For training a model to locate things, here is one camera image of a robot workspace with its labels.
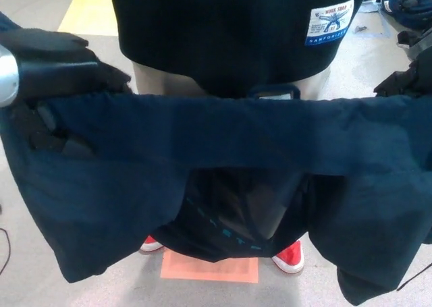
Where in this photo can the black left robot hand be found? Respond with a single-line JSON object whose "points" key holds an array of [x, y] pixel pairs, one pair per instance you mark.
{"points": [[57, 71]]}

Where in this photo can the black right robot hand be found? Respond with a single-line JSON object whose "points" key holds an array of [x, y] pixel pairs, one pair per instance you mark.
{"points": [[411, 81]]}

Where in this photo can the navy blue coat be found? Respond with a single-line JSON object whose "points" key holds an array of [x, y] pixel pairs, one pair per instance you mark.
{"points": [[216, 128]]}

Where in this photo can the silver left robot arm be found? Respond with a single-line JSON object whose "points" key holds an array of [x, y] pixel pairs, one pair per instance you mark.
{"points": [[7, 74]]}

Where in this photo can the yellow floor strip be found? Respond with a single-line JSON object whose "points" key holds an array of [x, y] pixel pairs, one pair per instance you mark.
{"points": [[91, 13]]}

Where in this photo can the black sweatshirt with white label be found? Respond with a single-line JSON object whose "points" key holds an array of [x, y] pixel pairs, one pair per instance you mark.
{"points": [[216, 27]]}

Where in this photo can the red and white sneaker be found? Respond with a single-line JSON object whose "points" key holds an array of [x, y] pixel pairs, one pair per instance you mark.
{"points": [[290, 256], [150, 244]]}

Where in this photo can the orange floor mat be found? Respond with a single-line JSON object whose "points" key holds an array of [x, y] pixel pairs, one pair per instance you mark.
{"points": [[209, 270]]}

